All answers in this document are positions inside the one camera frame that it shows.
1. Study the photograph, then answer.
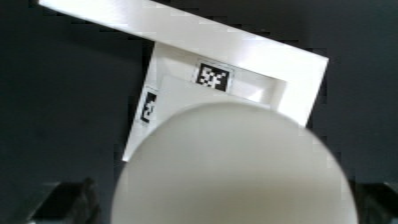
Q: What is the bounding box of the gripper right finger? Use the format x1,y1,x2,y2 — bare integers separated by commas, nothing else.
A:
350,181,398,224

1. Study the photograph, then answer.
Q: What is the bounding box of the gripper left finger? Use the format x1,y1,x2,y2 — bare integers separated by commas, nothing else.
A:
29,178,101,224

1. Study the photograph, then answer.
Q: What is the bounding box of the white lamp bulb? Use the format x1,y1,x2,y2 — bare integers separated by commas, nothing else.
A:
110,103,357,224

